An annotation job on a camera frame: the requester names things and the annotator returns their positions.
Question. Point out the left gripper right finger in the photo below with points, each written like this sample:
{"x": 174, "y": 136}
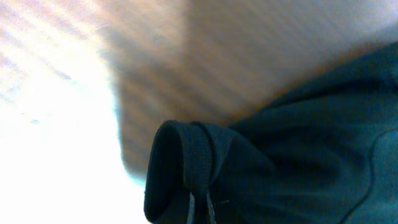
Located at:
{"x": 210, "y": 216}

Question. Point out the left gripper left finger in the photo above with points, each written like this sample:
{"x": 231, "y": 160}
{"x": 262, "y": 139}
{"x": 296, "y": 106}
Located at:
{"x": 191, "y": 210}

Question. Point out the black t-shirt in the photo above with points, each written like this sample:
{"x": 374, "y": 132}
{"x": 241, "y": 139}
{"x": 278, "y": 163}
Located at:
{"x": 324, "y": 153}

